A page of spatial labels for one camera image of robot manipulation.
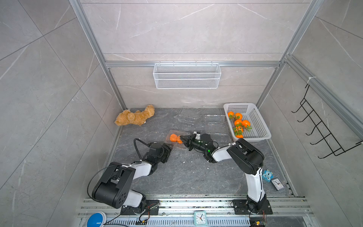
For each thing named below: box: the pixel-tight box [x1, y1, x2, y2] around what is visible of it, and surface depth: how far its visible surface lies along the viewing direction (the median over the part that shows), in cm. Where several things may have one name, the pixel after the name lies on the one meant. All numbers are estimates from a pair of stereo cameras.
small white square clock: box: [270, 178, 285, 191], surface depth 81 cm
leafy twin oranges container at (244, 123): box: [234, 119, 253, 130], surface depth 106 cm
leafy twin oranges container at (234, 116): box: [227, 111, 243, 121], surface depth 111 cm
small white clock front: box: [194, 210, 208, 227], surface depth 70 cm
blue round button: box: [86, 210, 107, 227], surface depth 70 cm
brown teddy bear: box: [114, 104, 156, 126], surface depth 104 cm
